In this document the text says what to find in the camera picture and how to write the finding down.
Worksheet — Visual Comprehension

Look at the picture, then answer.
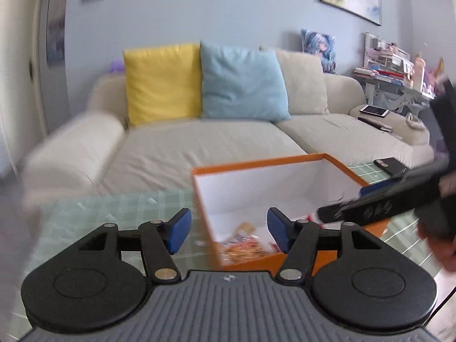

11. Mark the green checked tablecloth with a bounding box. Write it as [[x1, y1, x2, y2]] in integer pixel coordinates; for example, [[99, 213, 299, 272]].
[[21, 162, 456, 342]]

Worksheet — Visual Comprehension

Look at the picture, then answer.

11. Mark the white pouch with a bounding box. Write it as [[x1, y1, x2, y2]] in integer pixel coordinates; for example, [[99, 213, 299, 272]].
[[404, 112, 425, 129]]

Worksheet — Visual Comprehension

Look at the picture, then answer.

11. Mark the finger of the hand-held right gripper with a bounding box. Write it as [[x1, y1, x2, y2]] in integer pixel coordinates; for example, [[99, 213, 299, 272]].
[[358, 158, 450, 198], [316, 174, 441, 226]]

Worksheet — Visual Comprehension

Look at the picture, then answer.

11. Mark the yellow pillow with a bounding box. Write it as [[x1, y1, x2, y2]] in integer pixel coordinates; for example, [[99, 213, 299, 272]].
[[123, 43, 203, 127]]

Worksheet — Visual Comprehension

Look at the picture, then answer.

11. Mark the white desk organizer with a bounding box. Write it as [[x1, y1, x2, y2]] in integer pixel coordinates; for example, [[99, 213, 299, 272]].
[[363, 33, 416, 75]]

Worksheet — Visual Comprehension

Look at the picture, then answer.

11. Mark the black notebook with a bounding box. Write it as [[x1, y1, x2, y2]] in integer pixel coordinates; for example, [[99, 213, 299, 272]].
[[374, 157, 408, 177]]

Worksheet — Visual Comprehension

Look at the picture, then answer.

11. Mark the cluttered side shelf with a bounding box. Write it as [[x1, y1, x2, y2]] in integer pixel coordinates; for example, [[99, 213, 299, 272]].
[[353, 75, 439, 115]]

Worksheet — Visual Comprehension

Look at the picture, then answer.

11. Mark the light blue pillow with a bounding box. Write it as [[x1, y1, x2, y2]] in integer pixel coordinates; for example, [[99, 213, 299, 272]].
[[199, 40, 292, 122]]

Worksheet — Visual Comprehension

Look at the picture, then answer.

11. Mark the orange cardboard box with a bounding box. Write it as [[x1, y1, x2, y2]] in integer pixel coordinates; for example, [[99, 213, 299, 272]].
[[192, 152, 390, 276]]

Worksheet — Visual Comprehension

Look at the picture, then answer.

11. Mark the grey door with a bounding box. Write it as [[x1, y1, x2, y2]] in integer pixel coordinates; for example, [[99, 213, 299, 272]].
[[28, 0, 68, 134]]

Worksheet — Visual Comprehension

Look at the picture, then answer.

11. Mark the white bottle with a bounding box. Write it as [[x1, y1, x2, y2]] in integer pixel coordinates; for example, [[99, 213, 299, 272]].
[[412, 56, 427, 90]]

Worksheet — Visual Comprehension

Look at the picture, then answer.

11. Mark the clear orange snack packet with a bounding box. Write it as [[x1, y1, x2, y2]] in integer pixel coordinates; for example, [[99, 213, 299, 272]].
[[218, 221, 284, 268]]

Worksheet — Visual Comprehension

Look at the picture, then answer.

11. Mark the printed figure pillow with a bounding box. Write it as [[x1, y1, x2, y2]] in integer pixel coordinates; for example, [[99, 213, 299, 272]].
[[300, 28, 337, 75]]

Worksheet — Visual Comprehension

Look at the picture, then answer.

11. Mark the cream fabric sofa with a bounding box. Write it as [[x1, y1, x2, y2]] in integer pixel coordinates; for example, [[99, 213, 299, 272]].
[[21, 44, 437, 207]]

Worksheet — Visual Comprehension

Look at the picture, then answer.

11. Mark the stack of books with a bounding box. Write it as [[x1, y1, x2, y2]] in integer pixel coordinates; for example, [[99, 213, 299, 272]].
[[354, 66, 407, 86]]

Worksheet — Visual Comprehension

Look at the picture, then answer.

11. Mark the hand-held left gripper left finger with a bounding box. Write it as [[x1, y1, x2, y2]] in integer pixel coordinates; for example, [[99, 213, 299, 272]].
[[76, 208, 192, 281]]

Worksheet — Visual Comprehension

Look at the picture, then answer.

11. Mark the black remote control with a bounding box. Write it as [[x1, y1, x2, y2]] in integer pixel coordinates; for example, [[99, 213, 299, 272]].
[[358, 116, 392, 132]]

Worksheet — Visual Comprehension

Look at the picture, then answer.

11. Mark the beige pillow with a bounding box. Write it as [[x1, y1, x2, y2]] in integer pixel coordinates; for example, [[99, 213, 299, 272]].
[[259, 45, 330, 115]]

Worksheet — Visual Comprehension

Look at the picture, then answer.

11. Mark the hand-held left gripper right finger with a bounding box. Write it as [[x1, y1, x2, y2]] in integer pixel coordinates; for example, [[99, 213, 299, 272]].
[[267, 207, 384, 281]]

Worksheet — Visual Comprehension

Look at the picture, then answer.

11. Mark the white smartphone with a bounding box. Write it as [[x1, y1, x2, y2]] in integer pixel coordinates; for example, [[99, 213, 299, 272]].
[[359, 104, 390, 118]]

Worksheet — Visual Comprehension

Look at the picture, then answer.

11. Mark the red white snack packet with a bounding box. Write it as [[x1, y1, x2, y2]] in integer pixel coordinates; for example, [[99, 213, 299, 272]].
[[301, 211, 326, 230]]

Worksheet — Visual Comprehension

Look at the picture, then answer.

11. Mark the person's right hand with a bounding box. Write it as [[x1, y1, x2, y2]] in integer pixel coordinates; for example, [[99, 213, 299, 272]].
[[418, 221, 456, 273]]

